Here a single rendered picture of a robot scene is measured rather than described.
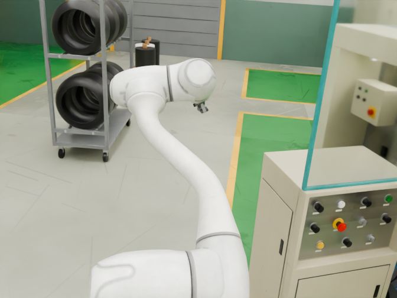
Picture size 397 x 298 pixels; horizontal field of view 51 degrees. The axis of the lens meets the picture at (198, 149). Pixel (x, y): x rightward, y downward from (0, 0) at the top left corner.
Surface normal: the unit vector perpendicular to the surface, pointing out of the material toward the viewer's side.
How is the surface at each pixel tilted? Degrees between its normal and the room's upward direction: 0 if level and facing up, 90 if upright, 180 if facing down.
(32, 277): 0
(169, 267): 20
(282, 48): 90
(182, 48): 90
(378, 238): 90
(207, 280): 42
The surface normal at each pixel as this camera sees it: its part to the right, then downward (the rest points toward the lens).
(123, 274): -0.04, -0.63
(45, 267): 0.05, -0.91
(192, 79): -0.02, 0.11
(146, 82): 0.00, -0.42
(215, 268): 0.34, -0.55
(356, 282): 0.28, 0.40
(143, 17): -0.14, 0.39
